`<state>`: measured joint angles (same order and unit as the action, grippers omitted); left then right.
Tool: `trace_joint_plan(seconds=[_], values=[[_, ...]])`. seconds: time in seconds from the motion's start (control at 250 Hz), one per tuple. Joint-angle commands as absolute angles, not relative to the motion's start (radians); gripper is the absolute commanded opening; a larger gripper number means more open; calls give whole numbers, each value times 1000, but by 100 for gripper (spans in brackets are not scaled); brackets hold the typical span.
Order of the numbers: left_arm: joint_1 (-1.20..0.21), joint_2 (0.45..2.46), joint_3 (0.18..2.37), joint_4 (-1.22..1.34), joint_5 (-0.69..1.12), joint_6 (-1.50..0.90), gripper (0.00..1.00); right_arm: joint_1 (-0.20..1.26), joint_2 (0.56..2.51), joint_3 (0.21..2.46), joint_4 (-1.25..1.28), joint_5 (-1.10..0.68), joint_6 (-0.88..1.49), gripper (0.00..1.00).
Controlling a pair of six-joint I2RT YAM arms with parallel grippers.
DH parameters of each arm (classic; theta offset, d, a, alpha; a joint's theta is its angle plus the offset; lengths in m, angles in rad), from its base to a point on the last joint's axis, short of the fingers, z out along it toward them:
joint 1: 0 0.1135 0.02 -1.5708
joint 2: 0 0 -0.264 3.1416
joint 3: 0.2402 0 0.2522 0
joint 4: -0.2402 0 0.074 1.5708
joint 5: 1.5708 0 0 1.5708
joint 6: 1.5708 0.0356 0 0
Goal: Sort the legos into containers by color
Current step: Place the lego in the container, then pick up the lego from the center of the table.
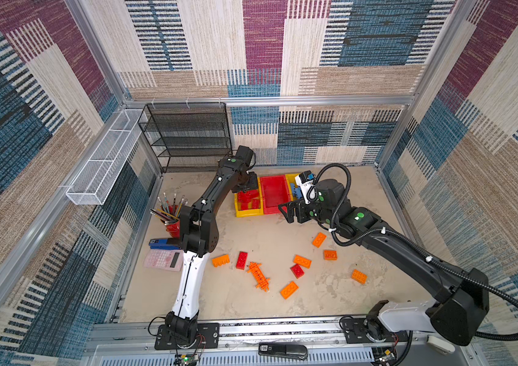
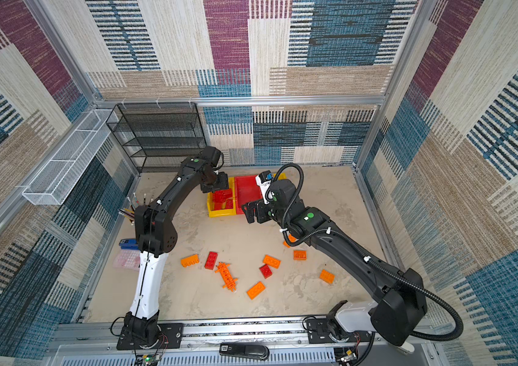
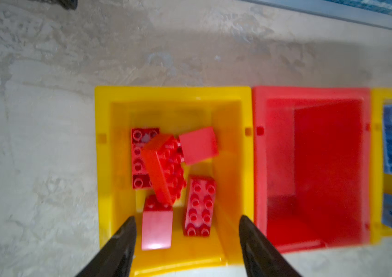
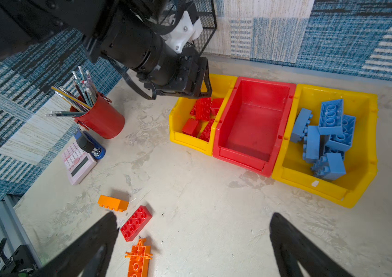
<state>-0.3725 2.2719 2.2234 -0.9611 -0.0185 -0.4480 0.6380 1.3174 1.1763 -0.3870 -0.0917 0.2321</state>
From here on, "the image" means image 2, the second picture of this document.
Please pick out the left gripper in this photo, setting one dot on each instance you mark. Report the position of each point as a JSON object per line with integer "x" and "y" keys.
{"x": 224, "y": 186}

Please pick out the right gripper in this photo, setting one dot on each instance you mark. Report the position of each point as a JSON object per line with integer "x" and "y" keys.
{"x": 253, "y": 213}

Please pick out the orange lego brick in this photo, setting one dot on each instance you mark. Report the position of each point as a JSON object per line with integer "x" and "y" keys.
{"x": 190, "y": 260}
{"x": 257, "y": 289}
{"x": 289, "y": 240}
{"x": 271, "y": 261}
{"x": 327, "y": 277}
{"x": 299, "y": 255}

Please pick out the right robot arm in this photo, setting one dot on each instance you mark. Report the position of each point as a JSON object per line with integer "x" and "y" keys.
{"x": 399, "y": 297}

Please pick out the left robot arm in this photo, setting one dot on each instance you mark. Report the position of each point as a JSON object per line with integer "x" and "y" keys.
{"x": 156, "y": 237}

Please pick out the red plastic bin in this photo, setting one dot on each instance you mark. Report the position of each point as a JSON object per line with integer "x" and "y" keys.
{"x": 246, "y": 190}

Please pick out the left yellow plastic bin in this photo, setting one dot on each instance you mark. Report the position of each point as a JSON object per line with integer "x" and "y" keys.
{"x": 221, "y": 213}

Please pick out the yellow plastic bin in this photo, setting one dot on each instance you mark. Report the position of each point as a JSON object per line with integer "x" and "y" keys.
{"x": 279, "y": 176}
{"x": 221, "y": 213}

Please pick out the right yellow plastic bin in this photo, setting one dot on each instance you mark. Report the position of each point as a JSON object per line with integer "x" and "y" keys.
{"x": 279, "y": 176}

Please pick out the red metal pencil cup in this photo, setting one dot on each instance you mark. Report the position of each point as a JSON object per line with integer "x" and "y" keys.
{"x": 131, "y": 211}

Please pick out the blue stapler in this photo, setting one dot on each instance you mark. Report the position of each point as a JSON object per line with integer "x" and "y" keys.
{"x": 128, "y": 244}

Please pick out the pink calculator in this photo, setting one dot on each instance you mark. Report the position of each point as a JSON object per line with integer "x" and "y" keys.
{"x": 127, "y": 259}

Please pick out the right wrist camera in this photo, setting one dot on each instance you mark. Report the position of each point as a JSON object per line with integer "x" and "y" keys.
{"x": 263, "y": 181}

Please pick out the black wire mesh shelf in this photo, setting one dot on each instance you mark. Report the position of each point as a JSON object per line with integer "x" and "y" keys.
{"x": 157, "y": 137}

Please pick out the black remote on rail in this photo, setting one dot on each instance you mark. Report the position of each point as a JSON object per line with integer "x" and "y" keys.
{"x": 245, "y": 350}

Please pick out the white wire wall basket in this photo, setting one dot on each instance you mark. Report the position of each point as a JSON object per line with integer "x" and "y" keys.
{"x": 57, "y": 178}

